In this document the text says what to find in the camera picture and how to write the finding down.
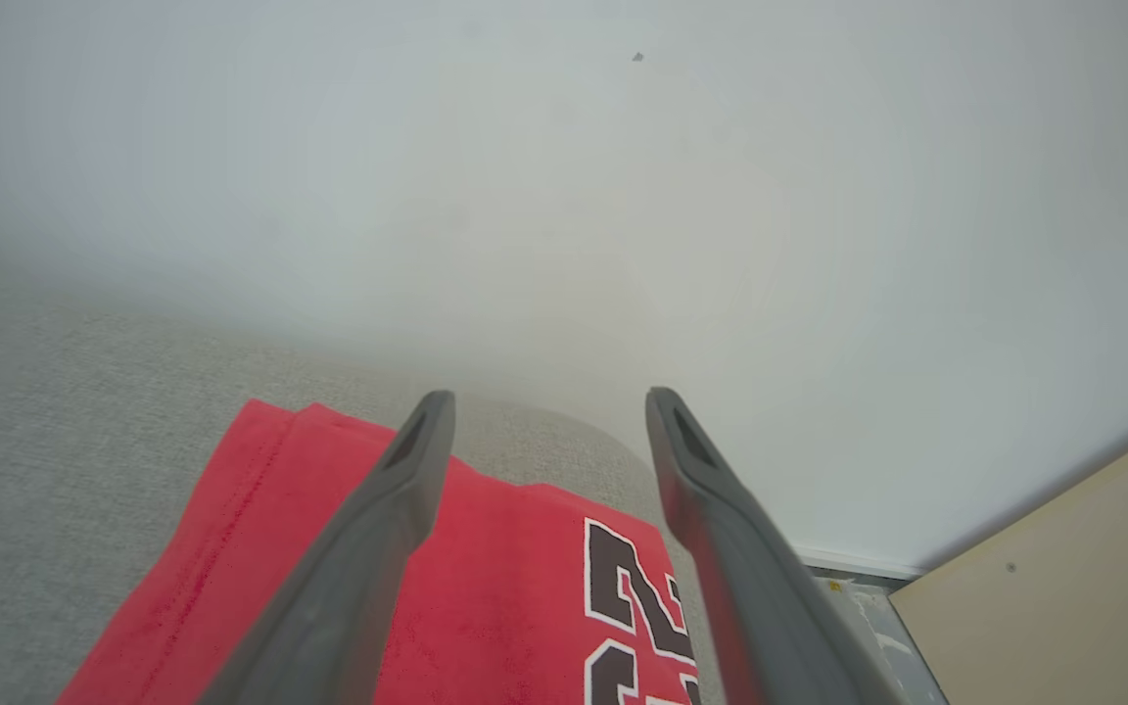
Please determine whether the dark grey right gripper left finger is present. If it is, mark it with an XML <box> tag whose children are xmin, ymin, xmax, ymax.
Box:
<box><xmin>196</xmin><ymin>390</ymin><xmax>457</xmax><ymax>705</ymax></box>

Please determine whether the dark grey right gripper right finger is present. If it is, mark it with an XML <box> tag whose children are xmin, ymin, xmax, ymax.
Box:
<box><xmin>645</xmin><ymin>386</ymin><xmax>905</xmax><ymax>705</ymax></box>

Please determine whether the red jersey with black number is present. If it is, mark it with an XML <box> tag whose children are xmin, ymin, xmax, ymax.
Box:
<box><xmin>57</xmin><ymin>398</ymin><xmax>704</xmax><ymax>705</ymax></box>

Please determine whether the beige wooden panel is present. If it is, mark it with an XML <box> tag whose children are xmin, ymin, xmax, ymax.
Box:
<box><xmin>888</xmin><ymin>410</ymin><xmax>1128</xmax><ymax>705</ymax></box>

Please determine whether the grey fabric sofa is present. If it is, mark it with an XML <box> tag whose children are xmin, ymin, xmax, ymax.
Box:
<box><xmin>0</xmin><ymin>250</ymin><xmax>727</xmax><ymax>705</ymax></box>

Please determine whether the white wall baseboard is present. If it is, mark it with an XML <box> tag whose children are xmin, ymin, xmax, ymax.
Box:
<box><xmin>793</xmin><ymin>545</ymin><xmax>924</xmax><ymax>582</ymax></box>

